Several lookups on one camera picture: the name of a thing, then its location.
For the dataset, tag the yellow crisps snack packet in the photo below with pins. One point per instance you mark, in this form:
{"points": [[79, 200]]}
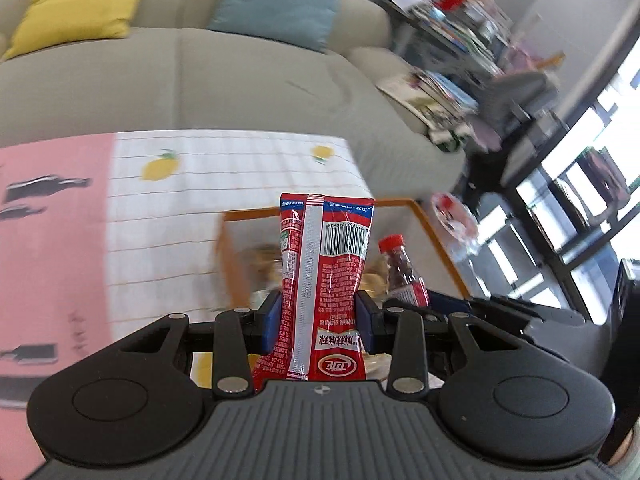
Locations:
{"points": [[265, 262]]}

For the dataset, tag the window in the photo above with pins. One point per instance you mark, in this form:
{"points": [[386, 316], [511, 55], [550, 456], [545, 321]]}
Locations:
{"points": [[575, 185]]}

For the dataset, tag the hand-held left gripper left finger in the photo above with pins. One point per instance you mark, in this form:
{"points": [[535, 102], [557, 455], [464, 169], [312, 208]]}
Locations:
{"points": [[270, 321]]}

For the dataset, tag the orange cardboard box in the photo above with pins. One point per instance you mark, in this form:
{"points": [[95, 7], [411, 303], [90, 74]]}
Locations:
{"points": [[232, 260]]}

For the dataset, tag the red snack packet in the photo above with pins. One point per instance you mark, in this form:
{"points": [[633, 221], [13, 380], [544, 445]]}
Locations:
{"points": [[330, 280]]}

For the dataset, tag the grey office chair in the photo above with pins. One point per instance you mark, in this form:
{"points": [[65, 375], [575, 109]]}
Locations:
{"points": [[515, 105]]}

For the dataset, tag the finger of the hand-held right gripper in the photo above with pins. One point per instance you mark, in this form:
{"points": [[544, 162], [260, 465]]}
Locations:
{"points": [[500, 311]]}

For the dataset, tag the pile of magazines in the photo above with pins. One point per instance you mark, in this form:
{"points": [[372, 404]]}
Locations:
{"points": [[430, 95]]}

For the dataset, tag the green and white bag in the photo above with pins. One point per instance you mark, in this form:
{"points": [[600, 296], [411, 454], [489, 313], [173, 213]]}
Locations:
{"points": [[450, 135]]}

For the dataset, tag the red capped dark bottle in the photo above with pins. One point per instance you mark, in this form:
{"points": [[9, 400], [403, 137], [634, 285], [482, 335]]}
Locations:
{"points": [[402, 275]]}

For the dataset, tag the beige sofa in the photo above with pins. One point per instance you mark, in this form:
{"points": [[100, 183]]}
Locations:
{"points": [[225, 85]]}

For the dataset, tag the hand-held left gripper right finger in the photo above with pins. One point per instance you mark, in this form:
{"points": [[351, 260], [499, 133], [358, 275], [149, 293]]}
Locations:
{"points": [[364, 321]]}

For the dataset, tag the lemon print checked tablecloth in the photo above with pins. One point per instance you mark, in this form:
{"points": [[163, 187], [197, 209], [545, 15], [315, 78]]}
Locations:
{"points": [[175, 220]]}

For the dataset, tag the yellow pillow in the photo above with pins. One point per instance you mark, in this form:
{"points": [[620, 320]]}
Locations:
{"points": [[75, 5]]}

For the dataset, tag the grey cluttered desk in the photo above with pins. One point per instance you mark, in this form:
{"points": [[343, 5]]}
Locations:
{"points": [[460, 30]]}

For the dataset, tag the teal pillow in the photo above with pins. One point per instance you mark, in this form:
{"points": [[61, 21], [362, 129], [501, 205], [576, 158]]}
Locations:
{"points": [[280, 0]]}

